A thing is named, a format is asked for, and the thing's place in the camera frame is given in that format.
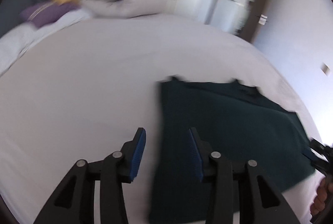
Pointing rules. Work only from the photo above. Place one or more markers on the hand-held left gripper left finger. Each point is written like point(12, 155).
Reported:
point(138, 155)

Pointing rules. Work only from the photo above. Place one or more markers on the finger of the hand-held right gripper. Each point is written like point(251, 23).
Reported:
point(312, 157)
point(318, 145)

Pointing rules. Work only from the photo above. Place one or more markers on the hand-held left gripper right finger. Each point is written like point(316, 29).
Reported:
point(195, 155)

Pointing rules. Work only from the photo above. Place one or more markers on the dark green sweater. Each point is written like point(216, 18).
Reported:
point(229, 135)

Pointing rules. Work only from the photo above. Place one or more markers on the person's right hand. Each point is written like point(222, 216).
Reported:
point(322, 198)

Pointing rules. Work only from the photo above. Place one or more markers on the white bed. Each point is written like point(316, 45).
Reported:
point(78, 83)

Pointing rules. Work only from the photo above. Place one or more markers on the room door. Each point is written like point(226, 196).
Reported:
point(234, 5)

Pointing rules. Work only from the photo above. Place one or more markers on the purple patterned pillow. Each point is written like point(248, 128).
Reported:
point(46, 14)

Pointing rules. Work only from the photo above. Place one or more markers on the beige wall switch plate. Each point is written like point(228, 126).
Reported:
point(326, 68)

